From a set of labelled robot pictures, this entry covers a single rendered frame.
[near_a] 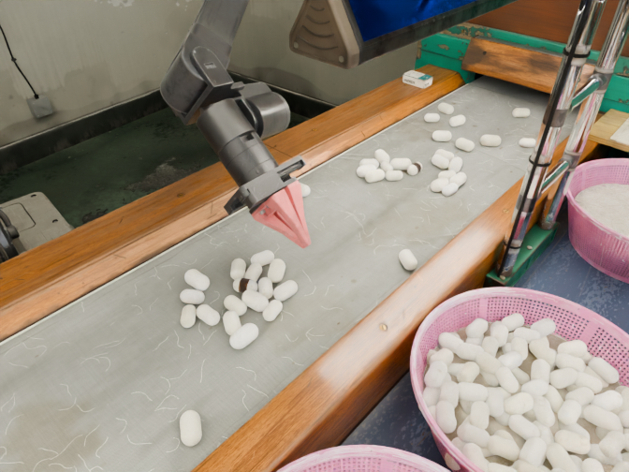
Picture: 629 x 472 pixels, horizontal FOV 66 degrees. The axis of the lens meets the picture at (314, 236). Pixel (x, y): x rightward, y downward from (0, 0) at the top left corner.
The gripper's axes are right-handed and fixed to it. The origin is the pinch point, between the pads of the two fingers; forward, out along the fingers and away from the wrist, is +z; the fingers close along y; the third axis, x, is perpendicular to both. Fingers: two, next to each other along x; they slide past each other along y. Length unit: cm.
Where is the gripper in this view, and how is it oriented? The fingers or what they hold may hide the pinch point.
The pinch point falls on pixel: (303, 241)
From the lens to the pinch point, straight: 60.4
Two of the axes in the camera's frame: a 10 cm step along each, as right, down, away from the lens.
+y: 6.8, -4.6, 5.7
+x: -4.7, 3.3, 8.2
